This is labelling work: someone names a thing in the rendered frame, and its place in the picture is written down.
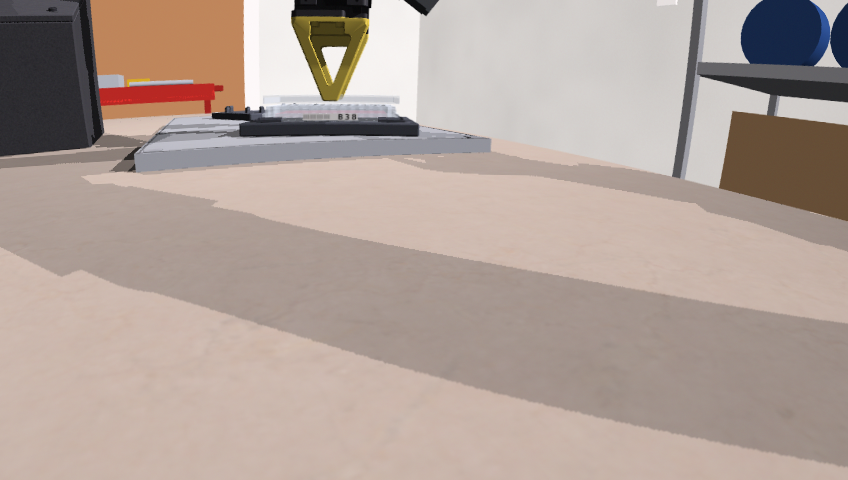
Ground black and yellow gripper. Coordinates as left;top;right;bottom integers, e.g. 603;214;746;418
291;0;369;101

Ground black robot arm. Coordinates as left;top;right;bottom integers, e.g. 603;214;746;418
368;0;439;16

